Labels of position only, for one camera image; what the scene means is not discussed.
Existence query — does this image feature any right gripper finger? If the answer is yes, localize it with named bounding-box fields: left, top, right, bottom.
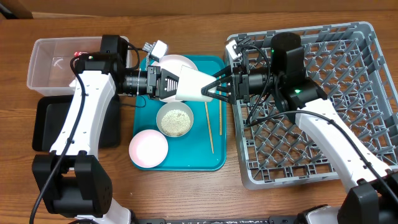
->
left=201, top=81, right=233, bottom=103
left=213, top=65, right=232, bottom=79

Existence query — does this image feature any white cup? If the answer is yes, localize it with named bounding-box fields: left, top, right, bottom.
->
left=175, top=65, right=216, bottom=102

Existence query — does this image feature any grey bowl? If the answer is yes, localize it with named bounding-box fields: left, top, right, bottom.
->
left=156, top=102, right=194, bottom=138

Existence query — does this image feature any white rice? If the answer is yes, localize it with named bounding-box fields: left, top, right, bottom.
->
left=160, top=110, right=191, bottom=137

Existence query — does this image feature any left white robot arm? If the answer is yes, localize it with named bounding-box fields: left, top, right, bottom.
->
left=32, top=35, right=179, bottom=223

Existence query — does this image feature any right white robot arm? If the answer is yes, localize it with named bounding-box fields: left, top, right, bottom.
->
left=201, top=32, right=397, bottom=224

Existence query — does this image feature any clear plastic waste bin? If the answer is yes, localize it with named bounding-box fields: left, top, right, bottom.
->
left=26, top=35, right=133, bottom=96

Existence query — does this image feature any right wooden chopstick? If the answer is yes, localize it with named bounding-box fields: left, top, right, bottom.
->
left=218, top=70, right=223, bottom=136

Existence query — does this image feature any wooden chopstick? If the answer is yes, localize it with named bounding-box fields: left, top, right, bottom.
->
left=204, top=102, right=214, bottom=154
left=218, top=70, right=223, bottom=136

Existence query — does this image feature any left wooden chopstick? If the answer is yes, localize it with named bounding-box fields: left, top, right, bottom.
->
left=204, top=102, right=214, bottom=154

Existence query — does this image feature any large white plate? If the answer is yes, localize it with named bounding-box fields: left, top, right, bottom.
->
left=152, top=55, right=201, bottom=103

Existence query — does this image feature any teal serving tray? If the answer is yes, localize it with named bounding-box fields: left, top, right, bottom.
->
left=133, top=55, right=227, bottom=171

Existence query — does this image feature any small pink plate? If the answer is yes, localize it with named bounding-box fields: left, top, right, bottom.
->
left=129, top=129, right=169, bottom=169

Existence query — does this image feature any red snack wrapper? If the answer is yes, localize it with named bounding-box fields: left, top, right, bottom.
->
left=74, top=52, right=90, bottom=59

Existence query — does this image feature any grey dish rack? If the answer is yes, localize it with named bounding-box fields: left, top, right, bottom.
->
left=233, top=22, right=397, bottom=190

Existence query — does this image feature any black tray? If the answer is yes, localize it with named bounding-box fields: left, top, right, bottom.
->
left=32, top=95, right=121, bottom=152

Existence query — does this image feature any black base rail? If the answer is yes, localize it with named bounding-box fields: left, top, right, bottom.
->
left=79, top=206, right=355, bottom=224

